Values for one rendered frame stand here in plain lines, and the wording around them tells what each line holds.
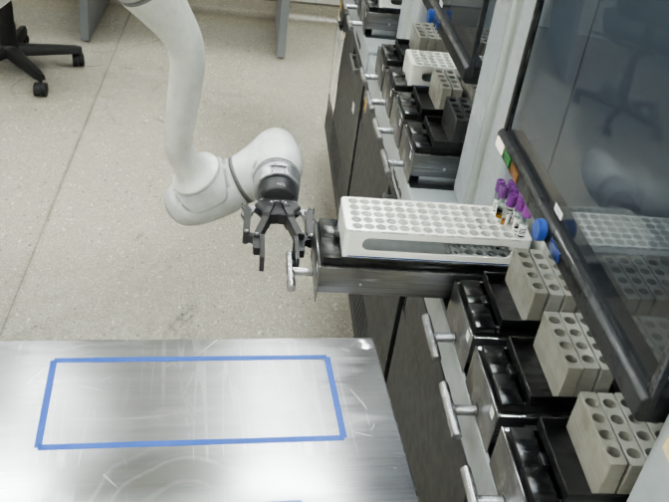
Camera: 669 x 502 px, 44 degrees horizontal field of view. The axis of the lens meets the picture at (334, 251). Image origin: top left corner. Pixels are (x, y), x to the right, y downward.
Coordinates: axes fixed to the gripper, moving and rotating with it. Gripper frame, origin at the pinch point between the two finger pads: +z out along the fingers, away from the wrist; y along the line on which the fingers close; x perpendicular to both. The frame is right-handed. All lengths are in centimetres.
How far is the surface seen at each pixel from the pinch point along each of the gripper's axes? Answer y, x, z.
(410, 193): 26.7, 1.1, -25.6
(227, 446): -7, -7, 49
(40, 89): -90, 70, -214
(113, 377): -21.3, -7.3, 39.0
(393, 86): 27, -6, -62
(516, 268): 34.0, -11.8, 17.2
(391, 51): 29, -7, -82
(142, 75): -52, 74, -247
